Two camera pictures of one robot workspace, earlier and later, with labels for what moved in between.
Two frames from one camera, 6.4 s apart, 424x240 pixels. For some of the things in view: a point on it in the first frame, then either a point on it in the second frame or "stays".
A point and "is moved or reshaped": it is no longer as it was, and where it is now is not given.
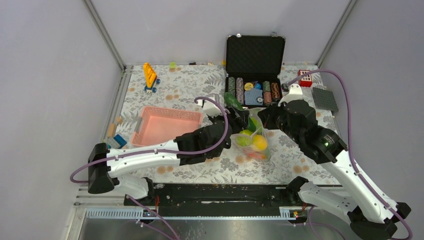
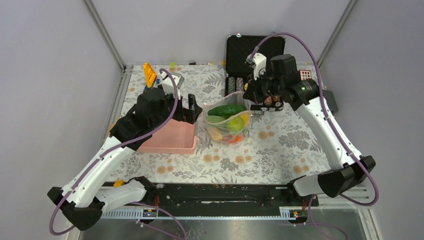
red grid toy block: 306,81 stays
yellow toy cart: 151,78 stays
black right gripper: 267,116 → 252,93
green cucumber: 231,100 is moved or reshaped
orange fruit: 259,142 is moved or reshaped
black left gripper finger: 238,119 → 190,115
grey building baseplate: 324,100 stays
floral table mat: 183,85 stays
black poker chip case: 254,65 stays
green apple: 244,137 is moved or reshaped
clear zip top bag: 254,142 is moved or reshaped
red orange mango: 257,155 → 237,138
